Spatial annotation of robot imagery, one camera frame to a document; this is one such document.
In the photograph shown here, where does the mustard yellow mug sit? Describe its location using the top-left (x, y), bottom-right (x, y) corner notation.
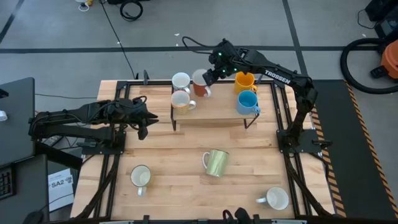
top-left (129, 164), bottom-right (152, 197)

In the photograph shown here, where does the blue-and-white patterned mug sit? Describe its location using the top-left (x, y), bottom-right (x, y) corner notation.
top-left (171, 72), bottom-right (192, 95)

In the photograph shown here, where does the vacuum cleaner with hose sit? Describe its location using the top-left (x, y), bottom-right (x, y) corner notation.
top-left (340, 37), bottom-right (398, 95)

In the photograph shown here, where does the black hazard-striped floor mat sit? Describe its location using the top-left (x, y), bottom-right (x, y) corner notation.
top-left (303, 79), bottom-right (398, 222)

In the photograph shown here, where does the coiled black cable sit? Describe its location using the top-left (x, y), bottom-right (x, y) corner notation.
top-left (119, 0), bottom-right (144, 22)

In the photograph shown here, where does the orange mug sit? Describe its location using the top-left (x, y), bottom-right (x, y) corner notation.
top-left (234, 71), bottom-right (259, 95)

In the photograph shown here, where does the black metal table frame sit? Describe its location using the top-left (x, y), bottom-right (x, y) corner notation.
top-left (74, 79), bottom-right (333, 224)

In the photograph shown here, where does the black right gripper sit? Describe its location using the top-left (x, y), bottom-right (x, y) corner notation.
top-left (201, 39), bottom-right (246, 87)

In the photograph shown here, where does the light blue faceted mug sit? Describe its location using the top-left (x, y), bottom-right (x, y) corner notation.
top-left (236, 90), bottom-right (261, 116)

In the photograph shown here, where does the wooden shelf riser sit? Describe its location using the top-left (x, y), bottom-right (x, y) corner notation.
top-left (170, 81), bottom-right (261, 131)

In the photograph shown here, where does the white cable with plug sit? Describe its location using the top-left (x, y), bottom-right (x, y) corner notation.
top-left (74, 0), bottom-right (94, 12)

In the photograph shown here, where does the white printed paper sheet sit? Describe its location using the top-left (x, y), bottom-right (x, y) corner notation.
top-left (47, 167), bottom-right (75, 212)

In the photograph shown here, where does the light green mug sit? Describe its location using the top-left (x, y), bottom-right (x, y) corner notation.
top-left (201, 148), bottom-right (230, 179)

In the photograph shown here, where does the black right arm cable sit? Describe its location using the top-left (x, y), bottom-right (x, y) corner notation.
top-left (182, 36), bottom-right (224, 56)

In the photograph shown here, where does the long black floor cable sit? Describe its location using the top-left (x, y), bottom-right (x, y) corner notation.
top-left (99, 0), bottom-right (139, 80)

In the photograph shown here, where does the black keyboard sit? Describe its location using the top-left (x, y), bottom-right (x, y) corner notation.
top-left (0, 166), bottom-right (16, 200)

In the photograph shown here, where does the red mug with white handle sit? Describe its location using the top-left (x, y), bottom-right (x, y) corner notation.
top-left (191, 68), bottom-right (212, 98)

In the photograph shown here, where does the black equipment case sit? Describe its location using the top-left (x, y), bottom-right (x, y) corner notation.
top-left (364, 0), bottom-right (398, 40)

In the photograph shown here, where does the yellow dotted mug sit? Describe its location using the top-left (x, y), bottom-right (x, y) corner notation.
top-left (170, 90), bottom-right (197, 115)

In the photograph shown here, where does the grey desk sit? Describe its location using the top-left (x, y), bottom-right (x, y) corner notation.
top-left (0, 154), bottom-right (49, 224)

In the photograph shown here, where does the orange vacuum cleaner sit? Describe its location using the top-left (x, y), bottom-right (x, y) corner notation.
top-left (381, 39), bottom-right (398, 80)

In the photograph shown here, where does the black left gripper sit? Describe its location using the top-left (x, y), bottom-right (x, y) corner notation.
top-left (123, 96), bottom-right (160, 141)

